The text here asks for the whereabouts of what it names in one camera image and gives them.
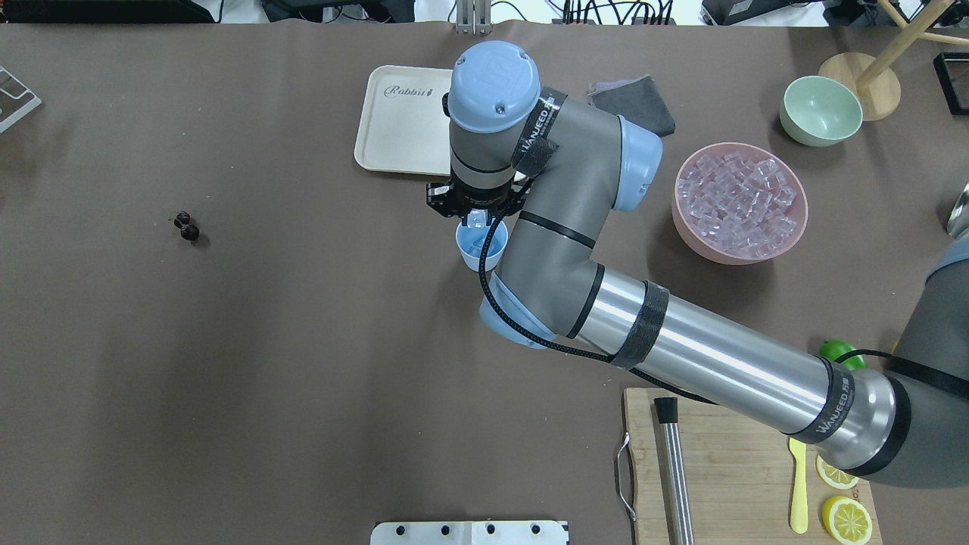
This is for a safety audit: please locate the green lime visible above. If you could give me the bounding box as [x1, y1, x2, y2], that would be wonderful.
[818, 339, 868, 370]

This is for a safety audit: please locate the steel ice scoop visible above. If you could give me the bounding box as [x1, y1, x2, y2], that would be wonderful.
[946, 183, 969, 239]

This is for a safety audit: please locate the steel muddler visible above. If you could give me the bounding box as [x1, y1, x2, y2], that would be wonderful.
[653, 397, 696, 544]

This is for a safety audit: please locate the lemon half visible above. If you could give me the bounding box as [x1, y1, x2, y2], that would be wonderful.
[821, 496, 874, 544]

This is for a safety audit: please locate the yellow plastic knife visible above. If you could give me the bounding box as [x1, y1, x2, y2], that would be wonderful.
[787, 437, 809, 534]

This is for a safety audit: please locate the white wire cup rack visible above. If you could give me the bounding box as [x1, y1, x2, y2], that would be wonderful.
[0, 67, 42, 133]

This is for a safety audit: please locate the clear ice cube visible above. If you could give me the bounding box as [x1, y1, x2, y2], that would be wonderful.
[463, 210, 491, 230]

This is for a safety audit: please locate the light blue cup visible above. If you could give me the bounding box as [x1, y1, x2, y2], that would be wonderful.
[456, 222, 509, 270]

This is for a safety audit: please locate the wooden cutting board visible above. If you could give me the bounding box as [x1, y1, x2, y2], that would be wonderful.
[623, 388, 840, 544]

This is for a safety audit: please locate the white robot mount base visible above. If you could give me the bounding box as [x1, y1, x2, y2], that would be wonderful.
[369, 520, 571, 544]

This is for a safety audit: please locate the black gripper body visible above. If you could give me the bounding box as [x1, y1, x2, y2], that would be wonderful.
[426, 176, 531, 222]

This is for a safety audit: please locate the green bowl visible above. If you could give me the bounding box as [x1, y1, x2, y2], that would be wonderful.
[779, 75, 863, 148]

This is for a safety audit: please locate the wooden mug tree stand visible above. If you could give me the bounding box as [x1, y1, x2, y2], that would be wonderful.
[818, 1, 967, 122]

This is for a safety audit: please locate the grey folded cloth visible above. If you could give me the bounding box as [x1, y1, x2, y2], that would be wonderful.
[587, 74, 676, 137]

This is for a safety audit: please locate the lemon slice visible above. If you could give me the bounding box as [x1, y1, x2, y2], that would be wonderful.
[815, 454, 861, 491]

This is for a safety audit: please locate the cream tray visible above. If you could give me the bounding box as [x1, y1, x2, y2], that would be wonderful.
[354, 65, 451, 176]

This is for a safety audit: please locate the pink bowl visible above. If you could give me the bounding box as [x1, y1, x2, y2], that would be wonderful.
[671, 142, 809, 265]

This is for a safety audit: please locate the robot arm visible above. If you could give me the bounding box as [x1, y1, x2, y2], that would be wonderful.
[427, 40, 968, 487]

